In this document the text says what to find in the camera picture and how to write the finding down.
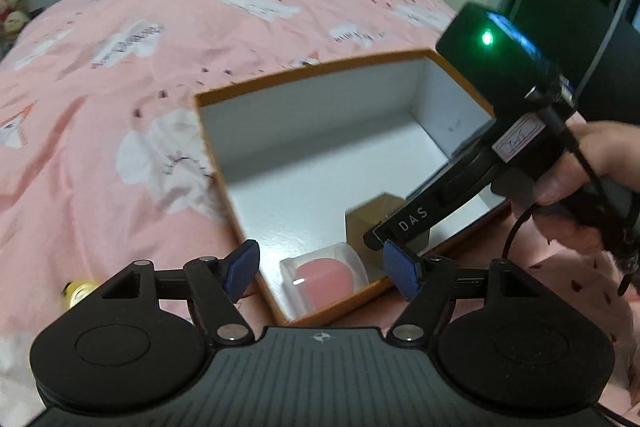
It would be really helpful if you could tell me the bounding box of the gold hexagonal box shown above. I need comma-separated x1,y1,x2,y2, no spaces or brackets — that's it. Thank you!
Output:
345,193,433,270

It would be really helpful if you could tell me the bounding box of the pink item in clear case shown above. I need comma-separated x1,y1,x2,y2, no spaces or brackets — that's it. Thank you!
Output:
280,243,369,319

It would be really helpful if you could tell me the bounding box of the person's right hand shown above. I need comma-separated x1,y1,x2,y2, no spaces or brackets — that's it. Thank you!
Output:
530,111,640,258

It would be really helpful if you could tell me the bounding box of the orange white cardboard box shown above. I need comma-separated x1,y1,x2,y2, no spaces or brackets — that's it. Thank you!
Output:
195,49,491,326

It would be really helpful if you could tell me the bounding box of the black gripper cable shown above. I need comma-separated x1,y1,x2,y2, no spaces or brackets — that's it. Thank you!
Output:
499,106,640,298

